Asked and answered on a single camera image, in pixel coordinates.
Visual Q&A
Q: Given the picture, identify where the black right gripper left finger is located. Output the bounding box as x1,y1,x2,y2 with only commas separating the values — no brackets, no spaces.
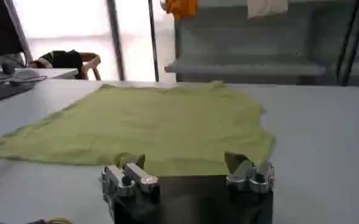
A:
101,153,160,197

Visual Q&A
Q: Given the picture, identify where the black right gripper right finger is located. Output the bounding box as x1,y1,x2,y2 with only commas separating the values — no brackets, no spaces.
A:
224,151,275,194

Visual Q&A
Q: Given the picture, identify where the green shirt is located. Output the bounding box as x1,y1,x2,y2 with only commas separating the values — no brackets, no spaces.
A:
0,80,276,177

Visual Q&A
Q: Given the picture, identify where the grey metal shelf rack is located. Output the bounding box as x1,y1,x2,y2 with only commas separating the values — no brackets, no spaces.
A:
164,0,359,91

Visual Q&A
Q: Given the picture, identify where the thin dark pole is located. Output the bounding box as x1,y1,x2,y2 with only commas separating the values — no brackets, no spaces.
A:
148,0,160,82

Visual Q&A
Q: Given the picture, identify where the cream hanging cloth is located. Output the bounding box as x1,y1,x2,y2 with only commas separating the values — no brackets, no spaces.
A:
247,0,289,19

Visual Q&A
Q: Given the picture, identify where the orange hanging cloth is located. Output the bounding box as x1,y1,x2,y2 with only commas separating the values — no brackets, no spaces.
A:
164,0,199,19

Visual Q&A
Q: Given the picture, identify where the dark window post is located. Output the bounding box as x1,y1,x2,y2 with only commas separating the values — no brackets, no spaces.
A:
105,0,126,82

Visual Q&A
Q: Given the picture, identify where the black metal rack post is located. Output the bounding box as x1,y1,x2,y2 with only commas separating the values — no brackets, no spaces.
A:
335,0,359,86

